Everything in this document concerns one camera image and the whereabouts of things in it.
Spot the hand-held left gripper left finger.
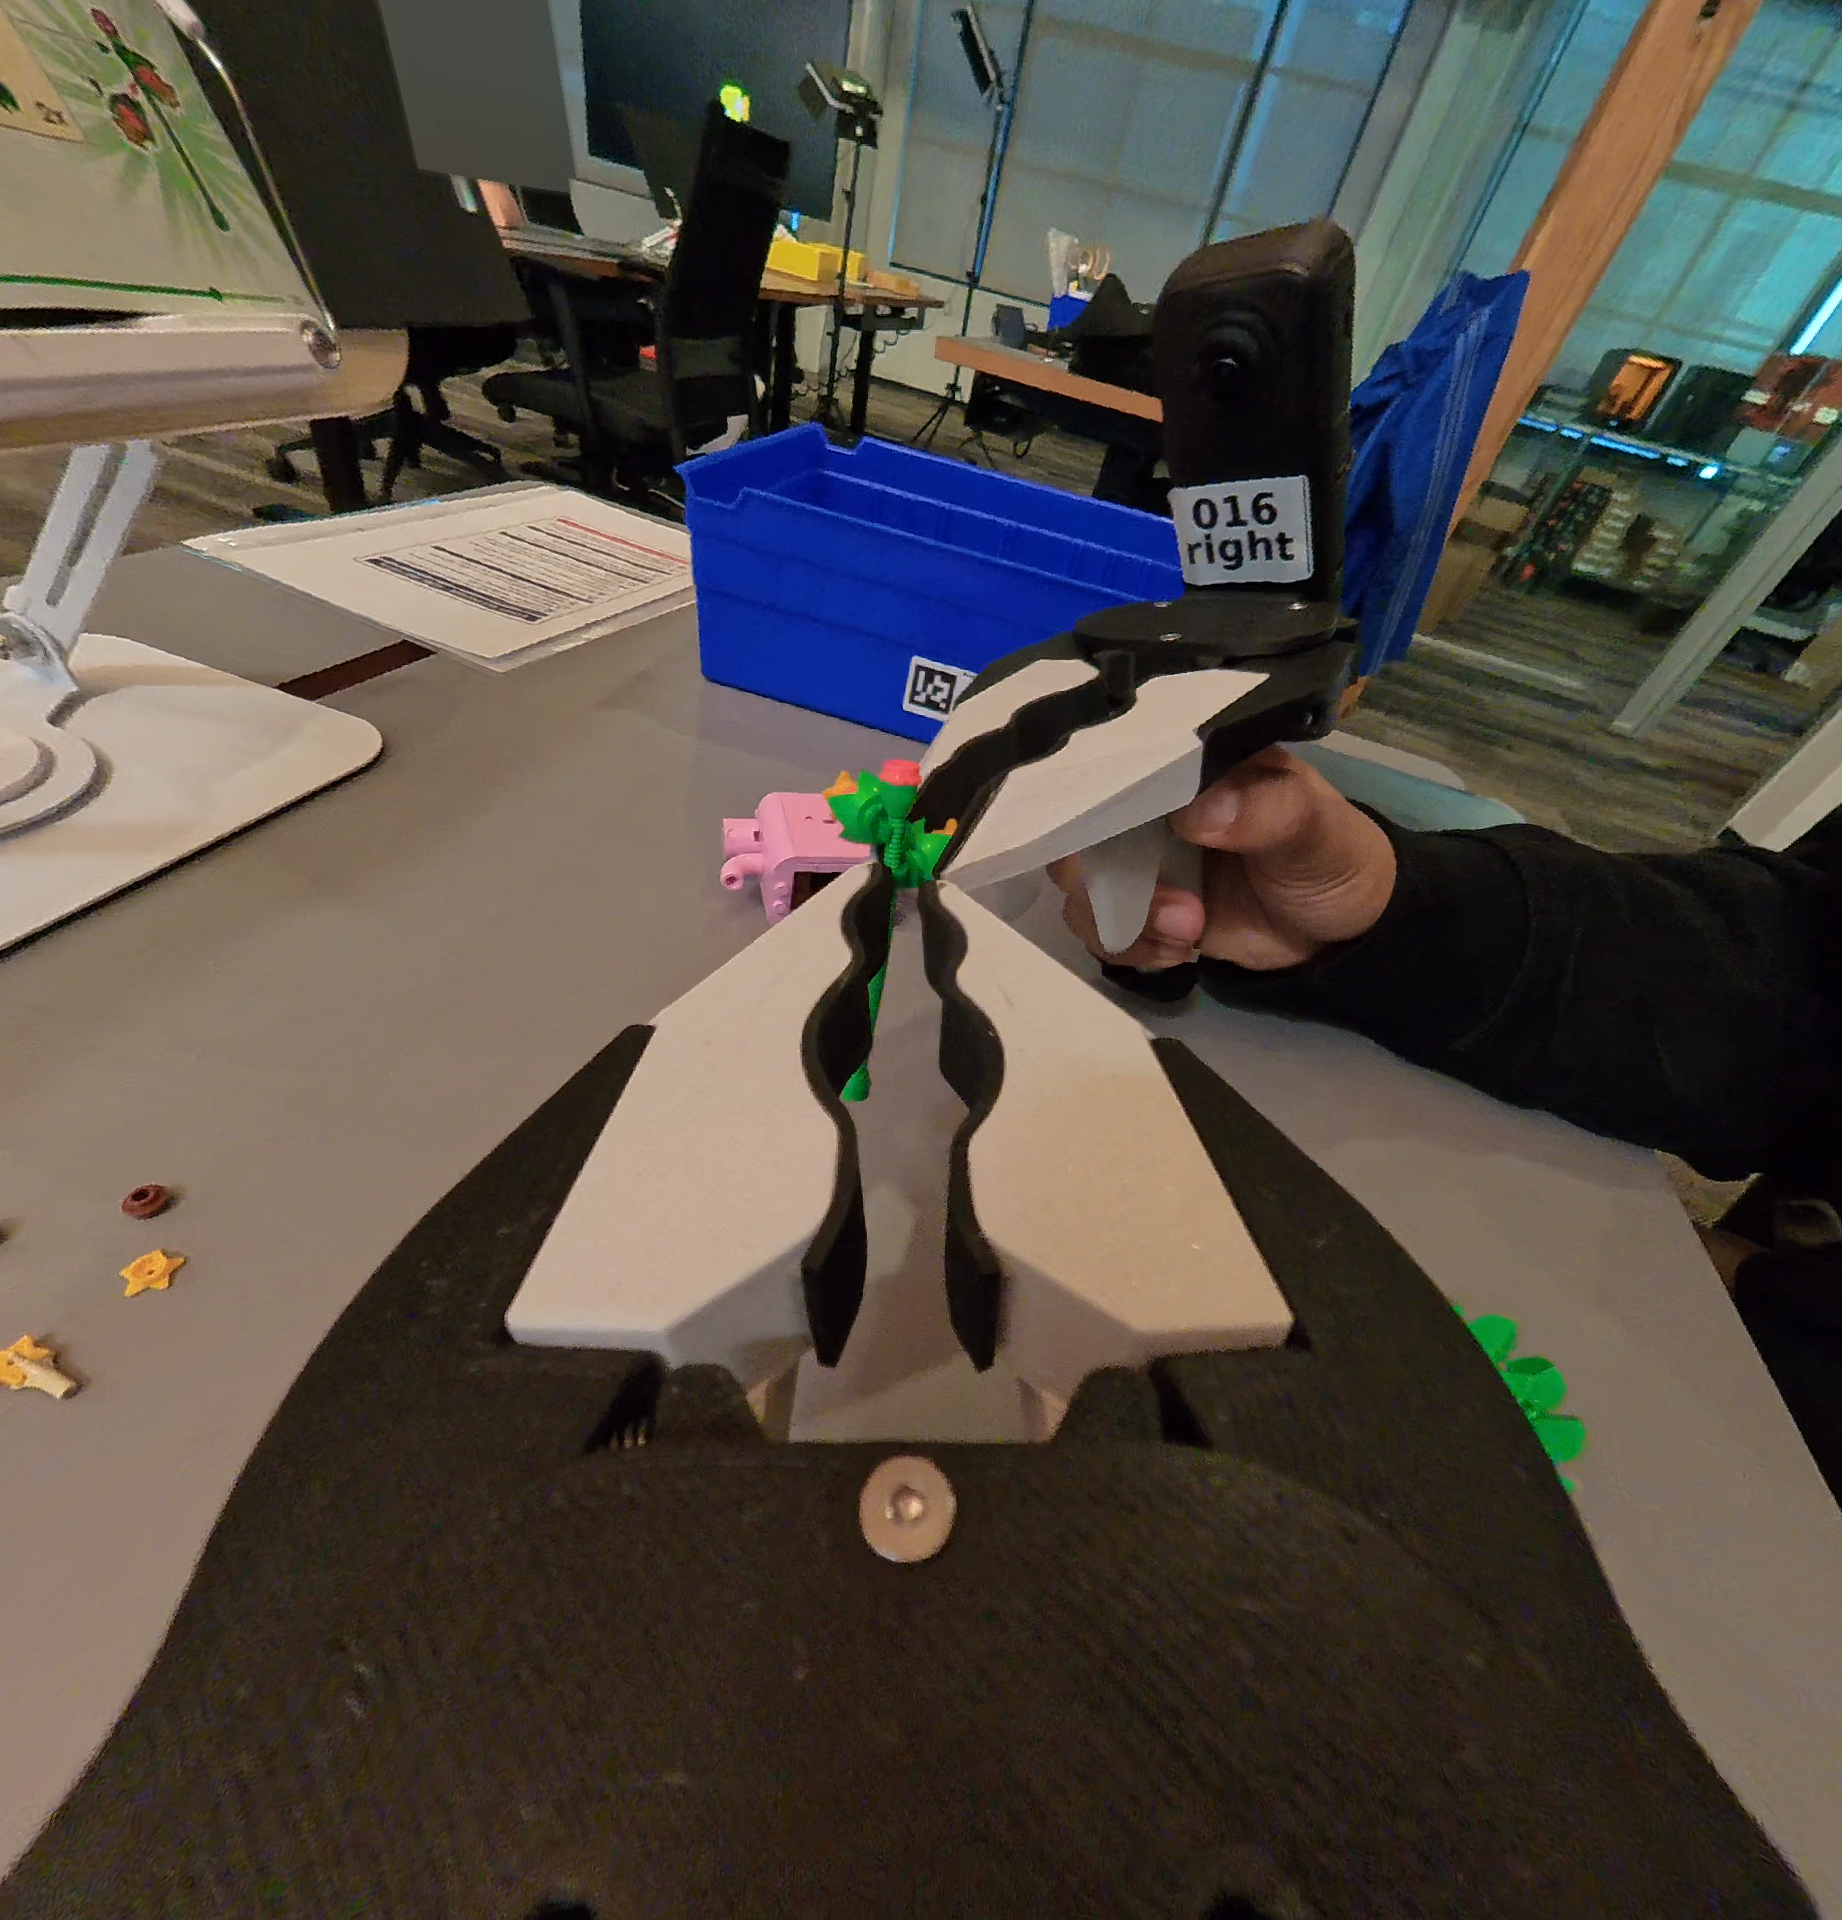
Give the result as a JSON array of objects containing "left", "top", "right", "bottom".
[{"left": 502, "top": 867, "right": 895, "bottom": 1440}]

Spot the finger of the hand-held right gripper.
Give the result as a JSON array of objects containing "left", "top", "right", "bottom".
[
  {"left": 934, "top": 665, "right": 1283, "bottom": 893},
  {"left": 910, "top": 636, "right": 1135, "bottom": 841}
]

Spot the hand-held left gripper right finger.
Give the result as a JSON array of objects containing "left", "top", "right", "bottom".
[{"left": 919, "top": 878, "right": 1297, "bottom": 1428}]

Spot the green flower stem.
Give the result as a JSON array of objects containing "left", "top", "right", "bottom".
[{"left": 828, "top": 755, "right": 960, "bottom": 1107}]

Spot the pink brick figure pot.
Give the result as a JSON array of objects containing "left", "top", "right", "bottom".
[{"left": 721, "top": 790, "right": 881, "bottom": 923}]

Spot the person's right forearm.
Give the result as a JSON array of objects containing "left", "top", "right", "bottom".
[{"left": 1206, "top": 794, "right": 1842, "bottom": 1188}]

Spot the person's right hand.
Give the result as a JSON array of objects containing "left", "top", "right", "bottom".
[{"left": 1047, "top": 748, "right": 1405, "bottom": 977}]

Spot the blue cloth bag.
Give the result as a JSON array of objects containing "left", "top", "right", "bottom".
[{"left": 1340, "top": 270, "right": 1534, "bottom": 679}]

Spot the blue storage bin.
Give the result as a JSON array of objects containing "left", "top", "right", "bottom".
[{"left": 678, "top": 423, "right": 1209, "bottom": 748}]

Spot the wooden table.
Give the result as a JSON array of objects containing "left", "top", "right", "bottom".
[{"left": 934, "top": 331, "right": 1165, "bottom": 423}]

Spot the wooden ceiling beam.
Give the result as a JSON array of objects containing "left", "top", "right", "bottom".
[{"left": 1459, "top": 0, "right": 1766, "bottom": 513}]

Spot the black light tripod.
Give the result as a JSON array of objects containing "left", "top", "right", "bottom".
[{"left": 798, "top": 60, "right": 889, "bottom": 436}]

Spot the green leafy plant piece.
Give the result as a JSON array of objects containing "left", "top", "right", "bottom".
[{"left": 1460, "top": 1309, "right": 1588, "bottom": 1498}]

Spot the black office chair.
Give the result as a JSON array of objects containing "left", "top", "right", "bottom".
[{"left": 484, "top": 102, "right": 795, "bottom": 513}]

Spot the laminated instruction sheet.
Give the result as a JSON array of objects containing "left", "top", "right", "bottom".
[{"left": 186, "top": 482, "right": 697, "bottom": 675}]

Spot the white book stand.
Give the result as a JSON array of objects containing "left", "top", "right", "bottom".
[{"left": 0, "top": 305, "right": 415, "bottom": 973}]

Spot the open instruction booklet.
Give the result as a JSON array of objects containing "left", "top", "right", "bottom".
[{"left": 0, "top": 0, "right": 332, "bottom": 319}]

